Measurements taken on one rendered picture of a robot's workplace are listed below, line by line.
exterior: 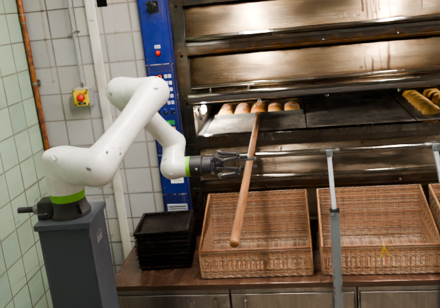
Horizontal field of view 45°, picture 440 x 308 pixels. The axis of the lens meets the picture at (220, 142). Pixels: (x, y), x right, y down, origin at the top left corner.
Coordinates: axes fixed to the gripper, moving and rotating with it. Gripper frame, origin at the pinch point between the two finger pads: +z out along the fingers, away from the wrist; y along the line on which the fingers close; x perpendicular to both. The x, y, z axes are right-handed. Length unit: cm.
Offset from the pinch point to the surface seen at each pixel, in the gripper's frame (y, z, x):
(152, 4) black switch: -72, -47, -53
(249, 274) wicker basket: 59, -5, -8
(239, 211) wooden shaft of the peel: -1, 0, 59
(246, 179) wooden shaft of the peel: -1.3, 0.7, 25.8
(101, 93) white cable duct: -28, -83, -58
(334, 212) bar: 24.3, 36.0, 3.0
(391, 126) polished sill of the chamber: 2, 72, -56
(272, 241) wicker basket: 60, 5, -46
